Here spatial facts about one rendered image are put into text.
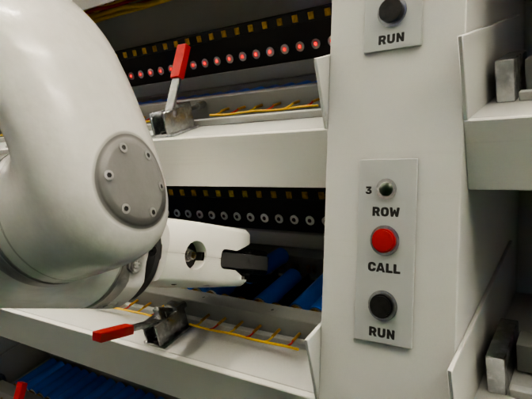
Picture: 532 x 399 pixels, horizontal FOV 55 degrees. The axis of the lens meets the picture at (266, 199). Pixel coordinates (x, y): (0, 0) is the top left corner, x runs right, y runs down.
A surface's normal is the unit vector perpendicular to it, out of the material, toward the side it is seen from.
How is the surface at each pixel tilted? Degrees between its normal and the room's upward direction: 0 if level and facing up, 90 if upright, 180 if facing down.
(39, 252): 127
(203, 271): 98
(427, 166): 90
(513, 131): 111
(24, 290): 156
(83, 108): 76
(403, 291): 90
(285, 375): 21
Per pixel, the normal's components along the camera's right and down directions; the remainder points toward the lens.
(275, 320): -0.55, 0.34
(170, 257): 0.69, 0.02
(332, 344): -0.58, -0.03
